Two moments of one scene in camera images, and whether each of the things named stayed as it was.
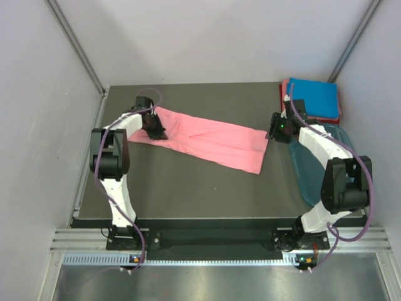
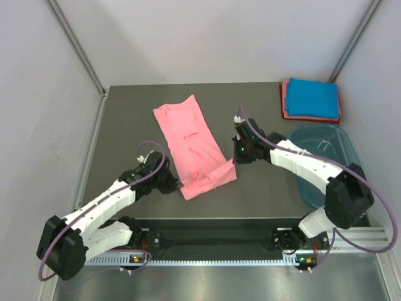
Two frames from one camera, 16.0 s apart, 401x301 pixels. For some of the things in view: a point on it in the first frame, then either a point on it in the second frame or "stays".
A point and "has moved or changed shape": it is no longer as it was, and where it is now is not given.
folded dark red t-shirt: [326, 121] stays
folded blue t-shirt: [321, 98] stays
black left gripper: [159, 133] → [173, 184]
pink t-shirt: [242, 149] has moved or changed shape
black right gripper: [274, 133] → [237, 157]
